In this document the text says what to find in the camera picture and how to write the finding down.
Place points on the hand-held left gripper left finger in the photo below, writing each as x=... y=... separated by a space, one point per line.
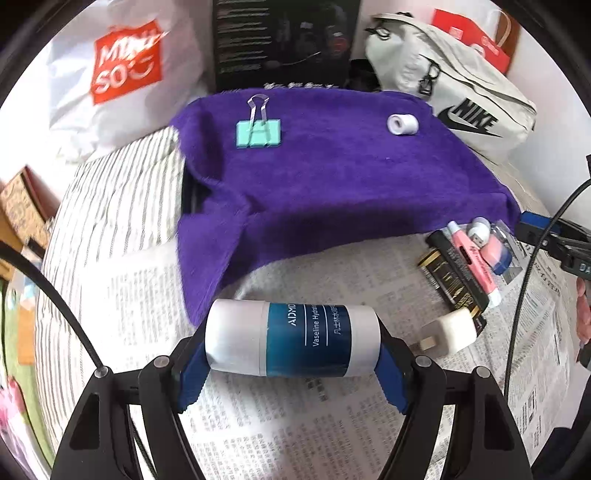
x=195 y=374

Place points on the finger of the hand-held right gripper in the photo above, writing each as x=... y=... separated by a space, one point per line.
x=538 y=226

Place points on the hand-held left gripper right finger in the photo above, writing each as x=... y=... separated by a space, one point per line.
x=392 y=379

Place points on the pink earpick pen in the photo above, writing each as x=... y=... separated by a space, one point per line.
x=475 y=258

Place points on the white charger plug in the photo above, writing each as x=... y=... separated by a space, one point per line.
x=455 y=332

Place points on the white and blue cream tube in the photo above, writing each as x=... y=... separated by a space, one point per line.
x=286 y=339

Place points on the person's right hand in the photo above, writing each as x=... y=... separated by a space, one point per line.
x=584 y=314

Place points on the clear plastic container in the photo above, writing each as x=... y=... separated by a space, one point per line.
x=517 y=254

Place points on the pink and blue eraser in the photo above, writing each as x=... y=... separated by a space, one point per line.
x=497 y=254

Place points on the black and gold packet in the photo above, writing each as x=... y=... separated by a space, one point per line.
x=450 y=272

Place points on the newspaper sheet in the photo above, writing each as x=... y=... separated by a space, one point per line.
x=286 y=424

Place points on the white tape roll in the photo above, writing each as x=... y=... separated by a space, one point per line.
x=401 y=124

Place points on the white sling bag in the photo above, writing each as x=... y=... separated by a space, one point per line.
x=443 y=78

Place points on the purple fluffy towel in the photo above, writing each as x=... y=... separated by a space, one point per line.
x=332 y=184

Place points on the red paper bag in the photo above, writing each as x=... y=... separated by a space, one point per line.
x=466 y=27

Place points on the brown cardboard box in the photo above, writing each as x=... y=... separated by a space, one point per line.
x=21 y=203

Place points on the green binder clip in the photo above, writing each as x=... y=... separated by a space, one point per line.
x=258 y=134

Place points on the black headphone box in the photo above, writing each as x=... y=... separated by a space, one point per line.
x=286 y=41

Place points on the white plastic shopping bag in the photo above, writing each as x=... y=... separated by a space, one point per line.
x=124 y=64

